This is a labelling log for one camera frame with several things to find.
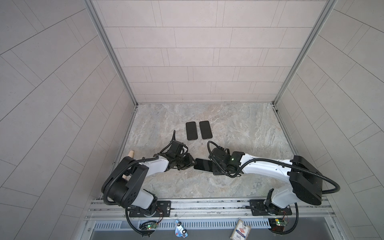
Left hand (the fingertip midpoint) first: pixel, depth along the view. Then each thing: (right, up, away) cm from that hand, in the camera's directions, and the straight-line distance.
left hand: (199, 162), depth 86 cm
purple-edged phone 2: (+4, +17, +17) cm, 25 cm away
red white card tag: (+18, -24, -21) cm, 37 cm away
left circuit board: (-21, -21, -21) cm, 36 cm away
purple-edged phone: (-5, +16, +14) cm, 22 cm away
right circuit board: (+36, -23, -18) cm, 46 cm away
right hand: (+8, -5, -5) cm, 10 cm away
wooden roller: (-40, +4, +2) cm, 40 cm away
